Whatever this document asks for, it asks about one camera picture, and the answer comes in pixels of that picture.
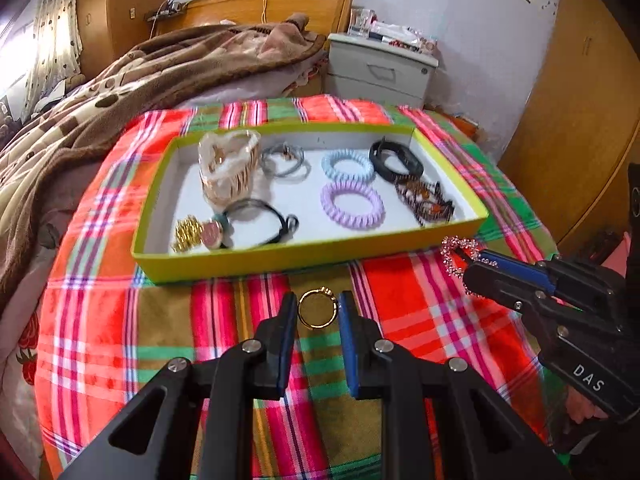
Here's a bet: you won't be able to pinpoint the power strip with cables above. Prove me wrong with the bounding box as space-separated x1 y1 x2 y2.
145 0 189 21

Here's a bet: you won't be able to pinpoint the clear glass holder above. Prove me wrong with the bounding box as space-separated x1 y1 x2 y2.
350 7 376 39

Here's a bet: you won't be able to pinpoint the leopard print hair clip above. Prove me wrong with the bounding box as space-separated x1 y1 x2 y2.
394 176 456 229

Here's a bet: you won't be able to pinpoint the person's right hand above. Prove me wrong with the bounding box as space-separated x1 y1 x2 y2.
562 387 609 429

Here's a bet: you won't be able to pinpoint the red plaid cloth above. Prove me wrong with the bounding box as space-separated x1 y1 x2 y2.
37 95 561 480

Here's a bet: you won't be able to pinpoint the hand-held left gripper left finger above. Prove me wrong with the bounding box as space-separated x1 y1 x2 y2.
60 291 300 480

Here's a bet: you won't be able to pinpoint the light blue spiral hair tie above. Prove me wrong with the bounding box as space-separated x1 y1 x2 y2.
320 149 377 184

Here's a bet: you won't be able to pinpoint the clutter of small packets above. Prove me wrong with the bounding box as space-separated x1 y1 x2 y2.
370 22 441 56

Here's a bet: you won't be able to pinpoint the pink rhinestone bracelet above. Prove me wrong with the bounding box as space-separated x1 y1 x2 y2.
440 236 487 299

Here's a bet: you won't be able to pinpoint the black band bracelet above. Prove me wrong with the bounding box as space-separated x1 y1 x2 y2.
369 137 426 184

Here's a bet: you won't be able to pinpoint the grey hair ties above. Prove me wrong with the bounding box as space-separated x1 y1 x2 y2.
260 142 311 184

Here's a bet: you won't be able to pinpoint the yellow-green shallow cardboard box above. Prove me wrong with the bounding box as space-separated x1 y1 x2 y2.
131 122 490 286

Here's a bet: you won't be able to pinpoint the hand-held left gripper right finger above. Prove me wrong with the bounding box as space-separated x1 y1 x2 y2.
339 290 573 480

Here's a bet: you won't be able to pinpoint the black hair tie pink charm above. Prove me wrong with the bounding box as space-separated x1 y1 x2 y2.
202 197 300 252

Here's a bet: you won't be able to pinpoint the dotted curtain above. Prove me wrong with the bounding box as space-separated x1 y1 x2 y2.
22 0 84 107

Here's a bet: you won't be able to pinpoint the gold bead bracelet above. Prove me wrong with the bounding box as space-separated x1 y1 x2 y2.
171 215 206 254

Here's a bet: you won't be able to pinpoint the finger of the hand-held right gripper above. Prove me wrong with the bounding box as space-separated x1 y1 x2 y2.
462 262 546 314
472 252 558 296

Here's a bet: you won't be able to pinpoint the gold ring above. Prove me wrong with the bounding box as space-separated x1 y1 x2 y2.
297 287 341 330

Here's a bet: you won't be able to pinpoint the wooden headboard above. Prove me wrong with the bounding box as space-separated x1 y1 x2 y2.
150 0 356 39

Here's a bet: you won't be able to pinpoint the brown patterned blanket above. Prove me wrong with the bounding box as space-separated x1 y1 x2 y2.
0 12 331 311

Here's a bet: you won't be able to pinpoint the purple spiral hair tie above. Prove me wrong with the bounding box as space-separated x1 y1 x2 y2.
320 181 386 231

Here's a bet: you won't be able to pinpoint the tall wooden cabinet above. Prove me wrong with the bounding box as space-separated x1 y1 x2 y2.
75 0 171 77

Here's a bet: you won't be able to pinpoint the wooden wardrobe with handles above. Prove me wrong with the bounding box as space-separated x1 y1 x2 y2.
497 0 640 271

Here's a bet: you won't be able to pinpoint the grey nightstand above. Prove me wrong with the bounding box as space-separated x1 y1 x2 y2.
322 32 441 109

